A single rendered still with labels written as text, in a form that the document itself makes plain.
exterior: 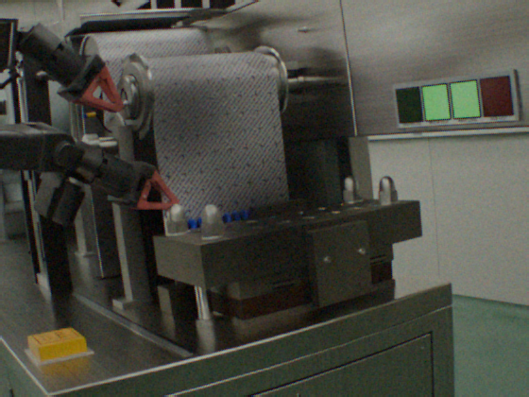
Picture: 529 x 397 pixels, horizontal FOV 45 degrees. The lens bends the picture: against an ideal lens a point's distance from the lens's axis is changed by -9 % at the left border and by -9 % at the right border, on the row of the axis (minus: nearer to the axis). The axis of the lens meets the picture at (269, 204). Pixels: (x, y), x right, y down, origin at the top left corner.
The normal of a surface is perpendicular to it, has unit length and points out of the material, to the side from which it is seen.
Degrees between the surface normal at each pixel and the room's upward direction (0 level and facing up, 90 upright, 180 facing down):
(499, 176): 90
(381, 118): 90
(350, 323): 90
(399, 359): 90
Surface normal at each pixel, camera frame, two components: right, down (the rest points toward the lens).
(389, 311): 0.54, 0.03
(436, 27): -0.84, 0.15
